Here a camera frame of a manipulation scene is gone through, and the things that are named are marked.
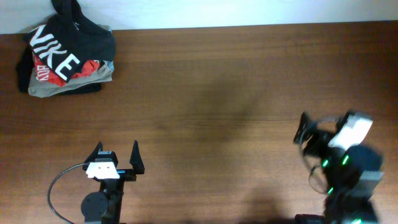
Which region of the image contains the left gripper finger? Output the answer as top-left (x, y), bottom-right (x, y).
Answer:
top-left (84, 141), bottom-right (103, 164)
top-left (129, 140), bottom-right (145, 174)

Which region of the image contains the dark green t-shirt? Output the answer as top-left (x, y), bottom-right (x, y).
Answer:
top-left (24, 0), bottom-right (116, 83)

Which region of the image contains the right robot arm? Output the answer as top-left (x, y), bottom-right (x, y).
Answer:
top-left (293, 111), bottom-right (384, 224)

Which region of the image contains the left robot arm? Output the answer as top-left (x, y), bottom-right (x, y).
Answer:
top-left (81, 141), bottom-right (145, 224)

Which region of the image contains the olive grey folded garment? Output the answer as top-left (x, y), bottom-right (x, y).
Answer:
top-left (27, 24), bottom-right (115, 98)

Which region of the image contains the red folded t-shirt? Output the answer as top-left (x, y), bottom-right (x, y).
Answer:
top-left (32, 52), bottom-right (102, 88)

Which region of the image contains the black folded garment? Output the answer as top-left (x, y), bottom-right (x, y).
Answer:
top-left (15, 47), bottom-right (102, 95)

